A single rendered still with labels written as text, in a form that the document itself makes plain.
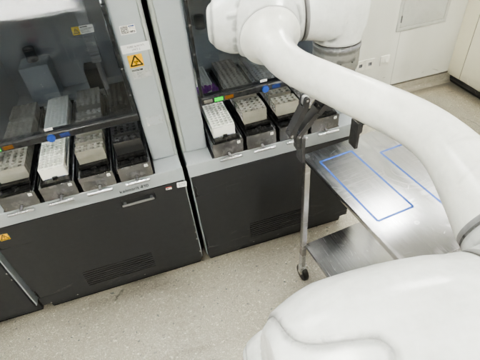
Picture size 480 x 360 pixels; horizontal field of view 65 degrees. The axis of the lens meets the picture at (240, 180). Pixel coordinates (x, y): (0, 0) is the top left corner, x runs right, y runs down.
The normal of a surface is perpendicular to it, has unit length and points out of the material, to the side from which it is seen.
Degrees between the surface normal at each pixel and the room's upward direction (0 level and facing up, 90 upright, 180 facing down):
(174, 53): 90
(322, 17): 87
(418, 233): 0
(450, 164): 54
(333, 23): 96
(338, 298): 21
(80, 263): 90
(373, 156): 0
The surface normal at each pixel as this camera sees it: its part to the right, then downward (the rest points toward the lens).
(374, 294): -0.20, -0.85
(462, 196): -0.92, -0.26
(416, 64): 0.29, 0.61
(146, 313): -0.08, -0.74
